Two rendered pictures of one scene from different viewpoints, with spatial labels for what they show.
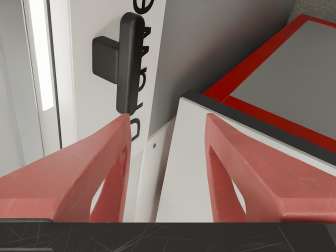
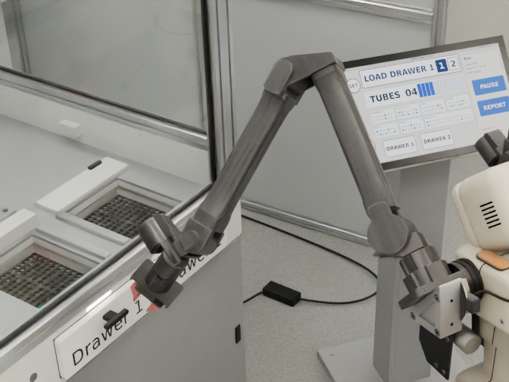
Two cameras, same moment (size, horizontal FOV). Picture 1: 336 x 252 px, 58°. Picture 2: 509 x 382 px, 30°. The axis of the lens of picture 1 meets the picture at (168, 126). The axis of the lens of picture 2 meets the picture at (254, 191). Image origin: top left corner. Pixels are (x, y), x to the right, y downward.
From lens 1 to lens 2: 2.07 m
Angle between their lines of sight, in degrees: 81
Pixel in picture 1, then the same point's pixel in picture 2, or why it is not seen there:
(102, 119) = (87, 332)
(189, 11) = (107, 368)
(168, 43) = (97, 364)
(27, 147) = (79, 308)
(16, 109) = (89, 299)
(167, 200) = not seen: outside the picture
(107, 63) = (111, 314)
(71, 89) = (98, 311)
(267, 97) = not seen: outside the picture
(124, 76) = (116, 317)
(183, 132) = not seen: outside the picture
